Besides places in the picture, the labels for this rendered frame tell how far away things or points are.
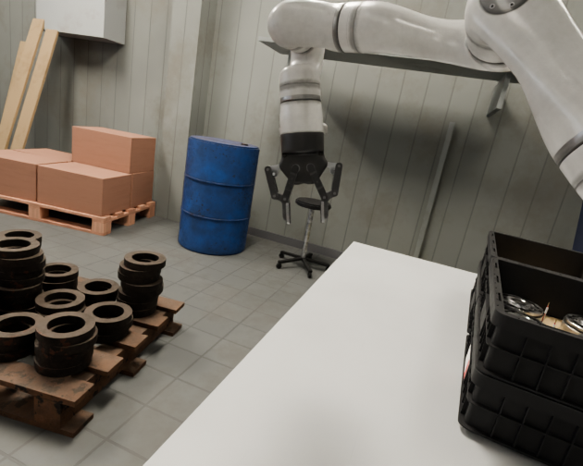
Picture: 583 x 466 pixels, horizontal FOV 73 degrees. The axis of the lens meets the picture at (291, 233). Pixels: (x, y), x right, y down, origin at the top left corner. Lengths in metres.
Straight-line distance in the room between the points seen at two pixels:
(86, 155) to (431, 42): 3.71
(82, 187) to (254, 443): 3.18
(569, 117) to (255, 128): 3.58
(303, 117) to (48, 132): 5.15
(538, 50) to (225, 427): 0.64
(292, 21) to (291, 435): 0.64
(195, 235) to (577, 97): 3.04
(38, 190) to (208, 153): 1.52
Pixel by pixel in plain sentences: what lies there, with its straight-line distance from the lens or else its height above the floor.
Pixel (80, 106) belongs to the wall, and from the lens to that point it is 5.30.
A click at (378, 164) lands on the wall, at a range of 3.62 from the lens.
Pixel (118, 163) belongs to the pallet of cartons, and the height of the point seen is 0.55.
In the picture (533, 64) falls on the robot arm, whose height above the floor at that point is 1.26.
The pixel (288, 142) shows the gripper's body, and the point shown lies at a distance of 0.68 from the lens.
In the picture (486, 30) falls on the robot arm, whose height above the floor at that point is 1.30.
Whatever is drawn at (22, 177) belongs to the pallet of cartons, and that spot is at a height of 0.34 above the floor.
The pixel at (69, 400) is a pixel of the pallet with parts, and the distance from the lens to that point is 1.61.
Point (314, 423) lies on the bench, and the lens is 0.71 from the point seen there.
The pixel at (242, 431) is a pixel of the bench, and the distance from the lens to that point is 0.67.
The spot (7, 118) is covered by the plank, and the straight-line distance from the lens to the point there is 5.15.
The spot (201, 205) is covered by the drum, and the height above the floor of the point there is 0.40.
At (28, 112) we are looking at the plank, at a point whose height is 0.80.
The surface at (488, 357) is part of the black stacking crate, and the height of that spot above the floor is 0.85.
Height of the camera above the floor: 1.16
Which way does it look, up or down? 15 degrees down
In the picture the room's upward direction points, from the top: 10 degrees clockwise
